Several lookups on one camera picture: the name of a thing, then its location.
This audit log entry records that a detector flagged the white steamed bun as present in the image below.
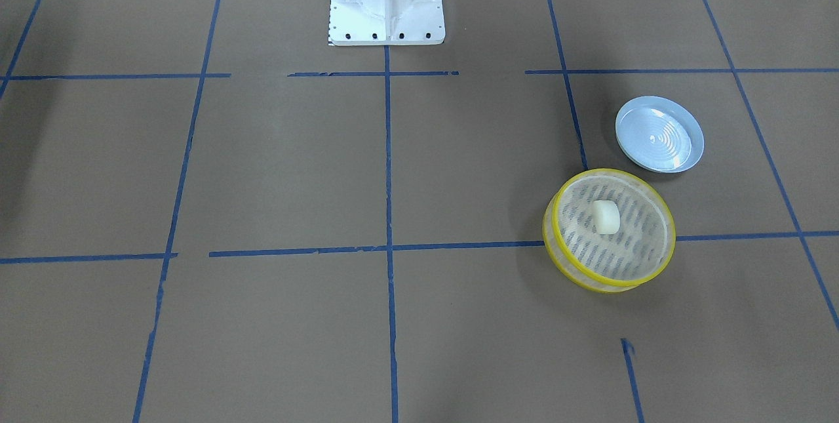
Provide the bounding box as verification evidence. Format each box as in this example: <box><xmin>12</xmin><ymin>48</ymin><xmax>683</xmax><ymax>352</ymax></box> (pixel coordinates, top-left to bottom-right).
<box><xmin>591</xmin><ymin>201</ymin><xmax>621</xmax><ymax>235</ymax></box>

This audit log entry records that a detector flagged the yellow plastic steamer basket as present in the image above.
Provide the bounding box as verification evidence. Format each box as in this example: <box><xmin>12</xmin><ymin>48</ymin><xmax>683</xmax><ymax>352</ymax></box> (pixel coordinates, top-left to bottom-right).
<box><xmin>541</xmin><ymin>168</ymin><xmax>676</xmax><ymax>294</ymax></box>

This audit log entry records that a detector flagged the light blue plate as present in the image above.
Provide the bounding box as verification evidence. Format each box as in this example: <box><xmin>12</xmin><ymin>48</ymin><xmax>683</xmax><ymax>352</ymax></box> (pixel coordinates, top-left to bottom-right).
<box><xmin>614</xmin><ymin>96</ymin><xmax>705</xmax><ymax>174</ymax></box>

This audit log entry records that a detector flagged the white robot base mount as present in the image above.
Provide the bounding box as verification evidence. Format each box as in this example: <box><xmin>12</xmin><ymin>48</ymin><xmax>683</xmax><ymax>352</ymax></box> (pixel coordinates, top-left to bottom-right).
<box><xmin>328</xmin><ymin>0</ymin><xmax>446</xmax><ymax>47</ymax></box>

